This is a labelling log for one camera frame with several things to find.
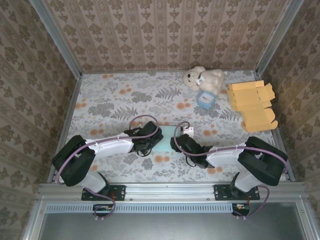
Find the light blue paper box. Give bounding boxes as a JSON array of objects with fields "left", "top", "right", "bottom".
[{"left": 152, "top": 124, "right": 181, "bottom": 153}]

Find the orange paper box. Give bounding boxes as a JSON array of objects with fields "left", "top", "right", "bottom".
[{"left": 226, "top": 80, "right": 279, "bottom": 133}]

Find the floral table mat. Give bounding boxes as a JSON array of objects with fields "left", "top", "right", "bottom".
[{"left": 53, "top": 70, "right": 292, "bottom": 184}]

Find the cream teddy bear plush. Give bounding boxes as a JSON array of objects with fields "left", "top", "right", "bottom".
[{"left": 181, "top": 65, "right": 225, "bottom": 96}]

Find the black controller board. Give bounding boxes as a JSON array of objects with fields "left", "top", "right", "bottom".
[
  {"left": 92, "top": 203, "right": 114, "bottom": 217},
  {"left": 231, "top": 202, "right": 251, "bottom": 217}
]

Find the grey metal sheet panel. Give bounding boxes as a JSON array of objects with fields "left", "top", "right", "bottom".
[{"left": 37, "top": 212, "right": 308, "bottom": 240}]

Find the aluminium mounting rail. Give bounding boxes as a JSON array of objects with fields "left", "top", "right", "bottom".
[{"left": 37, "top": 182, "right": 308, "bottom": 202}]

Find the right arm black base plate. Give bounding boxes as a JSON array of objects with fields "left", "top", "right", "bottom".
[{"left": 213, "top": 184, "right": 261, "bottom": 201}]

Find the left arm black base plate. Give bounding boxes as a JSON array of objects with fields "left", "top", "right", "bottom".
[{"left": 81, "top": 184, "right": 126, "bottom": 201}]

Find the white slotted cable duct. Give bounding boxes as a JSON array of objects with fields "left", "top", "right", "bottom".
[{"left": 46, "top": 202, "right": 251, "bottom": 213}]

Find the aluminium table side rail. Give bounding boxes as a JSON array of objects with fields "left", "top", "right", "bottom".
[
  {"left": 48, "top": 74, "right": 83, "bottom": 183},
  {"left": 256, "top": 71, "right": 296, "bottom": 182}
]

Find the aluminium frame post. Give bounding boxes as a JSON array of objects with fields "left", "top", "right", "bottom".
[
  {"left": 29, "top": 0, "right": 83, "bottom": 80},
  {"left": 256, "top": 0, "right": 305, "bottom": 76}
]

